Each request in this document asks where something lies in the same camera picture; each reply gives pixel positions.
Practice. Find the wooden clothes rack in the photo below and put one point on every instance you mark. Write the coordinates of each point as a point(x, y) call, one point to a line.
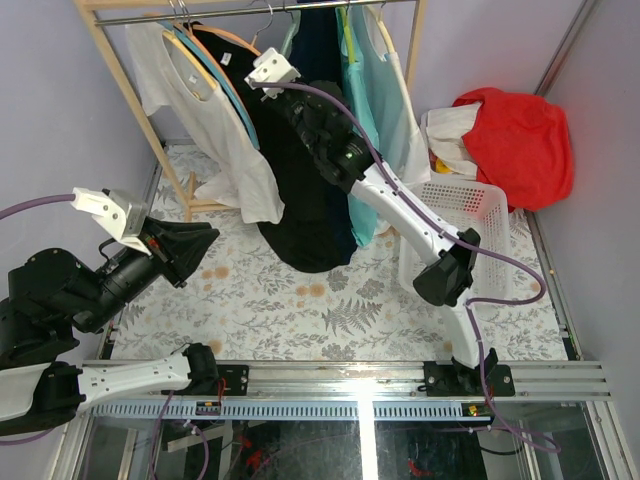
point(97, 15)

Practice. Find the black t shirt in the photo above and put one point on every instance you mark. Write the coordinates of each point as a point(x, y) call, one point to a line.
point(314, 234)

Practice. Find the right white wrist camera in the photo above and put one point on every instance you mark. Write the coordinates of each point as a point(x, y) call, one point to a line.
point(271, 68)

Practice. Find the white hanging t shirt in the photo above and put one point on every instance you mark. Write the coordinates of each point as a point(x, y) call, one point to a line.
point(245, 179)

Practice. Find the navy hanging t shirt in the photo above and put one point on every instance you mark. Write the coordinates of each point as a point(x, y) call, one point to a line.
point(315, 49)

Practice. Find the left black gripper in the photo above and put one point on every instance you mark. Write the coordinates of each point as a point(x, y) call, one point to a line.
point(186, 242)

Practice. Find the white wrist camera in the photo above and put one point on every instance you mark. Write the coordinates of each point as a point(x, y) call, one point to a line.
point(271, 68)
point(117, 212)

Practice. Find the blue hanger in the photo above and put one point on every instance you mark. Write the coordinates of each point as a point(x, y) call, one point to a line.
point(202, 54)

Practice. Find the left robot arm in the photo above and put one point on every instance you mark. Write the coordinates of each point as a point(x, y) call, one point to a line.
point(54, 295)

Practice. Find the pale blue hanging t shirt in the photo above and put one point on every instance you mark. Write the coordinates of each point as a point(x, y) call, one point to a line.
point(400, 140)

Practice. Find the white plastic laundry basket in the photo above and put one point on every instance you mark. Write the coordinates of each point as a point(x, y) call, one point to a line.
point(468, 204)

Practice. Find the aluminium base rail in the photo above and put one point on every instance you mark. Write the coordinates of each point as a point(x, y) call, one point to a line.
point(288, 390)

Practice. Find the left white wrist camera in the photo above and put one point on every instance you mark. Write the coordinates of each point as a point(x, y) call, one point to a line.
point(117, 212)

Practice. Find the red cloth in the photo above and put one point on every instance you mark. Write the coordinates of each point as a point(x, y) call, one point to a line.
point(520, 143)

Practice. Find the pale yellow hanger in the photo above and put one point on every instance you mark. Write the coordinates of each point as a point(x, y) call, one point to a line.
point(184, 55)

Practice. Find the white crumpled cloth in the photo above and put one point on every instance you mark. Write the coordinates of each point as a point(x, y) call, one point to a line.
point(444, 129)

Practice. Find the orange hanger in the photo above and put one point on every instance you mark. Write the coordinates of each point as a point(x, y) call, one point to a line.
point(228, 36)

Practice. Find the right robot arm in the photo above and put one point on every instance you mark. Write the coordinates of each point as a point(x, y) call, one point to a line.
point(346, 158)

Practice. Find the mint green hanger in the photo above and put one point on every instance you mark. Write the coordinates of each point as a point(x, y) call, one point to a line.
point(295, 20)

